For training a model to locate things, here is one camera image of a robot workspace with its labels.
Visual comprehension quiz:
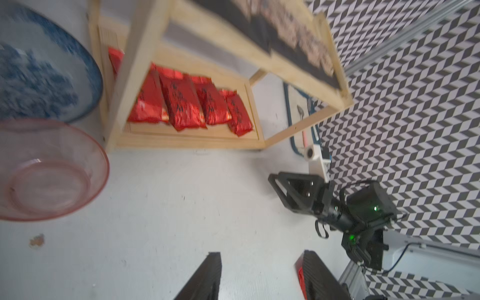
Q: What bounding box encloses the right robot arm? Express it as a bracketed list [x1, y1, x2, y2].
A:
[268, 172, 480, 294]

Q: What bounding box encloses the teal tray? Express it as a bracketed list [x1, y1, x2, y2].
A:
[283, 82, 322, 156]

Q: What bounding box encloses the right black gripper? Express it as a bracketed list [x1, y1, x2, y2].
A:
[268, 172, 336, 219]

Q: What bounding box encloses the black floral tea bag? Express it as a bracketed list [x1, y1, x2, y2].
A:
[193, 0, 271, 54]
[297, 31, 340, 89]

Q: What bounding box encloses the pink transparent cup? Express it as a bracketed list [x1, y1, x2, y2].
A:
[1, 119, 110, 222]

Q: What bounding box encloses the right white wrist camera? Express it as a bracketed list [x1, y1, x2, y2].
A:
[304, 144, 331, 183]

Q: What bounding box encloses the wooden two-tier shelf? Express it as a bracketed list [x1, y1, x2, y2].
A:
[88, 1, 353, 151]

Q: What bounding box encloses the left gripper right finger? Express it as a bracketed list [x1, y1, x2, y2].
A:
[302, 250, 351, 300]

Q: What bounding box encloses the pink handled spoon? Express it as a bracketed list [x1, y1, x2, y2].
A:
[297, 104, 311, 148]

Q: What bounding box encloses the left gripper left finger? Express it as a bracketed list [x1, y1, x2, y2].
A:
[175, 252, 222, 300]

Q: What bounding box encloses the red tea bag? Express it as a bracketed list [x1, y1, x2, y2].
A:
[219, 89, 254, 137]
[294, 254, 307, 300]
[127, 64, 170, 124]
[191, 76, 232, 126]
[156, 66, 206, 131]

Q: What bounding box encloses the blue white ceramic bowl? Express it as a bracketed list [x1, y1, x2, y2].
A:
[1, 1, 103, 123]

